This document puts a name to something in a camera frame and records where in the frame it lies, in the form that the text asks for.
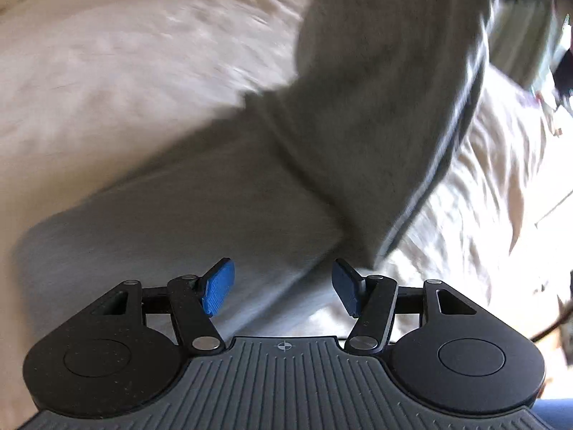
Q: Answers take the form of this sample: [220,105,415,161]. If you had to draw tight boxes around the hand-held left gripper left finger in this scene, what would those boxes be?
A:
[96,257,236,354]

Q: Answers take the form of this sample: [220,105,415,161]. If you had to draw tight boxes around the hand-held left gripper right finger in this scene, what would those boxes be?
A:
[331,258,478,354]

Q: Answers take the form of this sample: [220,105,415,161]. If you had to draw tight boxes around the light grey-blue pants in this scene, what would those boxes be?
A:
[11,0,500,325]

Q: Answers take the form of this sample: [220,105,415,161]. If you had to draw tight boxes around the blue jeans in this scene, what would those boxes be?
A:
[533,395,573,430]

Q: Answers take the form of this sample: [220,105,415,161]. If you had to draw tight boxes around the black cable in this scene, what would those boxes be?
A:
[530,296,573,341]

